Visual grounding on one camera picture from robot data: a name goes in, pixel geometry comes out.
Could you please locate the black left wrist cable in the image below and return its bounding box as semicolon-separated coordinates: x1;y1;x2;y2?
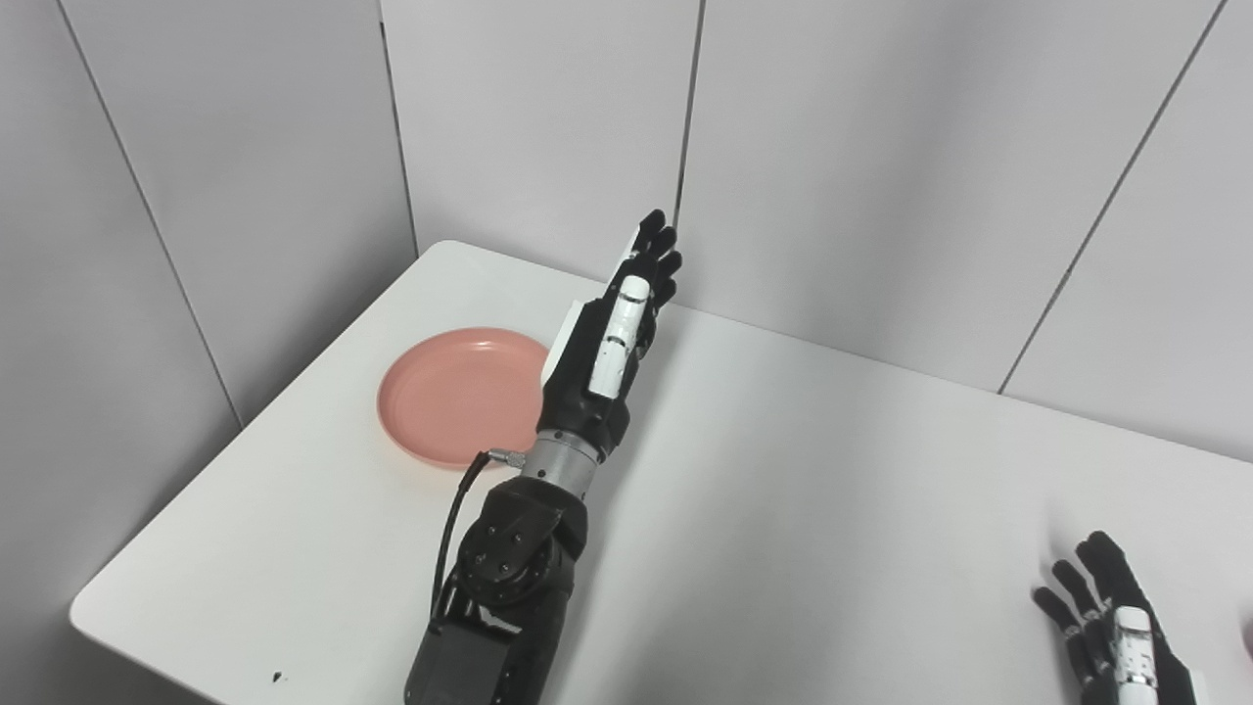
431;447;527;628

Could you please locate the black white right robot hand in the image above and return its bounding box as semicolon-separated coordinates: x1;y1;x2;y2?
1033;531;1210;705

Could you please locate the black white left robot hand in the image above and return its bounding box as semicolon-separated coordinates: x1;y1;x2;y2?
536;209;684;459

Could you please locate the pink plastic plate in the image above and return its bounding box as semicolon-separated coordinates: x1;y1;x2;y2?
377;328;552;471

